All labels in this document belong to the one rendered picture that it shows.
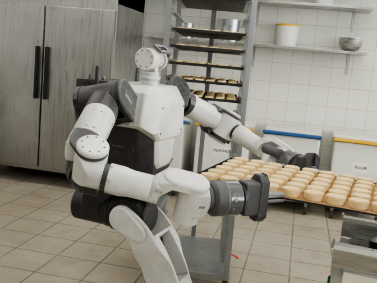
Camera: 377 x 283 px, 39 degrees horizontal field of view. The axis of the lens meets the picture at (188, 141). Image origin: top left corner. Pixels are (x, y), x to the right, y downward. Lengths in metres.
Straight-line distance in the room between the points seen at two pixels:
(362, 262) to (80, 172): 0.74
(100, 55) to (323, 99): 2.30
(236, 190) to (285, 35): 4.13
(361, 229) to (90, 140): 0.89
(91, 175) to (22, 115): 4.18
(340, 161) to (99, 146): 3.92
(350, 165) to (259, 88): 1.29
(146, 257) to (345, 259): 0.63
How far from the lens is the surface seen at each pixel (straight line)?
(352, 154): 5.00
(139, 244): 1.70
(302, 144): 4.96
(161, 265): 1.72
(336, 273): 1.50
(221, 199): 1.25
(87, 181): 1.25
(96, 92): 1.47
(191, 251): 3.40
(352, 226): 1.72
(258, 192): 1.32
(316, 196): 1.39
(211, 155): 5.05
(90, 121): 1.35
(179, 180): 1.22
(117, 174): 1.23
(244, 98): 2.87
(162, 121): 1.60
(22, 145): 5.43
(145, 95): 1.55
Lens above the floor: 1.33
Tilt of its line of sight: 9 degrees down
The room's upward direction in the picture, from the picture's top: 5 degrees clockwise
